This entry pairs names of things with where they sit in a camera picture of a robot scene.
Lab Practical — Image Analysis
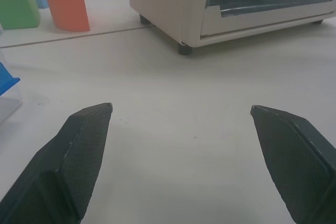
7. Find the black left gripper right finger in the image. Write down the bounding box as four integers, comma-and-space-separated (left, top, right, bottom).
250, 104, 336, 224

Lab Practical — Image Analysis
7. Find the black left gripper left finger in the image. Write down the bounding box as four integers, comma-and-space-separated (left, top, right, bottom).
0, 102, 114, 224

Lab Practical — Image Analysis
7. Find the cream toaster oven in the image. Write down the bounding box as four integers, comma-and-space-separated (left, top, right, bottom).
127, 0, 336, 56

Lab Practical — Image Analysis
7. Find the clear plastic container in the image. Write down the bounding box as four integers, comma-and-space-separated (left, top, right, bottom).
0, 23, 23, 127

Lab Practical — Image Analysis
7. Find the blue plastic piece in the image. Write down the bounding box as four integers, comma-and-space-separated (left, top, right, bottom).
0, 61, 21, 96

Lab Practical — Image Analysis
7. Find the orange foam block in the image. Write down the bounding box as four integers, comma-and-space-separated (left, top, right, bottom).
44, 0, 91, 33

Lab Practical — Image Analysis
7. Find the green foam block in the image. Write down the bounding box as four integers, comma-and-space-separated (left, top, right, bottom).
0, 0, 41, 30

